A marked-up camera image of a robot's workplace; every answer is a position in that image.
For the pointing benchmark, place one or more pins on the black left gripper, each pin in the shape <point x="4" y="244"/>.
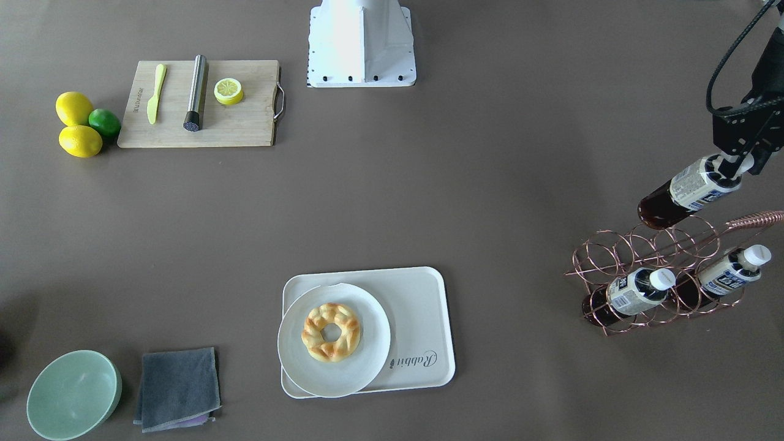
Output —
<point x="768" y="72"/>

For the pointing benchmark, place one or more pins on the tea bottle carried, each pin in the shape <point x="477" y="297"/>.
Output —
<point x="689" y="191"/>

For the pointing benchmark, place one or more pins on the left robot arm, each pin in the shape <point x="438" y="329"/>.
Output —
<point x="768" y="73"/>

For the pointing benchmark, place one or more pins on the tea bottle rear rack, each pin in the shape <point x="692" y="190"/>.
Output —
<point x="735" y="270"/>

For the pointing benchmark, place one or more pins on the tea bottle rack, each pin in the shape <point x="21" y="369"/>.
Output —
<point x="627" y="296"/>
<point x="735" y="270"/>

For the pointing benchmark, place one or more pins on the tea bottle front rack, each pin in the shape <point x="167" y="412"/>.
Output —
<point x="627" y="296"/>

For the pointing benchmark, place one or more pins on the cream serving tray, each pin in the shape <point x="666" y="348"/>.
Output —
<point x="406" y="339"/>

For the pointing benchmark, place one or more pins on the white plate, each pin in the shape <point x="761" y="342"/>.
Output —
<point x="335" y="380"/>

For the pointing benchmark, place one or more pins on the braided donut pastry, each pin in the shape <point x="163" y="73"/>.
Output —
<point x="331" y="332"/>

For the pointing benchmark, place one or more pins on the half lemon slice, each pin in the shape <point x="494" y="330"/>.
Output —
<point x="228" y="91"/>

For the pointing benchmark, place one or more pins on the steel muddler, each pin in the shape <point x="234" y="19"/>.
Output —
<point x="193" y="118"/>

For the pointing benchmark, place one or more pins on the wooden cutting board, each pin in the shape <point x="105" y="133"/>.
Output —
<point x="249" y="123"/>

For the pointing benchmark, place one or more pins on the yellow plastic knife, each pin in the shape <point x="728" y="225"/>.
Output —
<point x="152" y="107"/>

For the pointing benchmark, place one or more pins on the grey folded cloth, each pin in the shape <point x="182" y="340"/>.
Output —
<point x="178" y="389"/>

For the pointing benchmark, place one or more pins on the green lime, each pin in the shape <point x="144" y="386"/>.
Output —
<point x="105" y="122"/>

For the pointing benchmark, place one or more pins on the yellow lemon near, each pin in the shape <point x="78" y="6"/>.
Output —
<point x="80" y="141"/>

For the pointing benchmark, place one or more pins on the yellow lemon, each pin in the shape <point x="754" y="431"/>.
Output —
<point x="80" y="141"/>
<point x="73" y="108"/>

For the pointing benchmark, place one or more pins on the yellow lemon far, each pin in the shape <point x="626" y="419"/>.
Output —
<point x="73" y="108"/>

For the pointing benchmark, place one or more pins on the mint green bowl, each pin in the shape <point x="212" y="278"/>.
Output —
<point x="74" y="394"/>

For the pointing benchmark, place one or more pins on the copper wire bottle rack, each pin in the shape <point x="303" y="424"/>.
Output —
<point x="684" y="249"/>

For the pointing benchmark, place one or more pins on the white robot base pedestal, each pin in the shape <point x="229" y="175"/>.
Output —
<point x="360" y="44"/>

